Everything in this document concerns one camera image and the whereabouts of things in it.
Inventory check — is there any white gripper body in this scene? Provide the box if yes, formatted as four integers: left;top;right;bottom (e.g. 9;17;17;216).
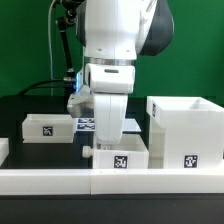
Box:
85;63;135;144

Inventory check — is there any white front drawer box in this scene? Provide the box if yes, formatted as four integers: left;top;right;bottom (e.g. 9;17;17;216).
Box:
82;134;149;169

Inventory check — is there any white drawer box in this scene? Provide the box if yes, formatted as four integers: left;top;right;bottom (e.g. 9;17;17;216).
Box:
82;134;149;169
22;114;75;143

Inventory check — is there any white drawer cabinet frame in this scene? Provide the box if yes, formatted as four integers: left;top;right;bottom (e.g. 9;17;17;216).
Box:
146;96;224;169

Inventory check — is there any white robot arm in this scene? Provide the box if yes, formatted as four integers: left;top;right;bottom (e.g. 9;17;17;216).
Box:
76;0;174;145

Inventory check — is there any printed marker sheet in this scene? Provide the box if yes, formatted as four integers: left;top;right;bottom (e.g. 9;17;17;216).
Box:
75;118;141;133

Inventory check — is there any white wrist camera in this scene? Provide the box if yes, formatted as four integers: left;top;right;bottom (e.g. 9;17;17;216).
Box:
67;85;94;118

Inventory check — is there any black base cable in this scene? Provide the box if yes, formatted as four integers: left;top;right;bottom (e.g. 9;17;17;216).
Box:
16;78;76;97

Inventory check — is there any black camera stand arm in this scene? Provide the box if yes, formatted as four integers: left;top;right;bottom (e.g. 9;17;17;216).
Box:
56;0;83;97

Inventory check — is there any white front barrier wall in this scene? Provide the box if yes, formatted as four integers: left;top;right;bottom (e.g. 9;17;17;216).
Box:
0;167;224;196

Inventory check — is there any white barrier wall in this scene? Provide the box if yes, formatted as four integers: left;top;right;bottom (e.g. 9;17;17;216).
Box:
0;138;9;166
0;167;224;196

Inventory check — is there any white left barrier wall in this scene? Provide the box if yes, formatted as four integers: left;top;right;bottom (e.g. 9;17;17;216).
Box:
0;138;9;166

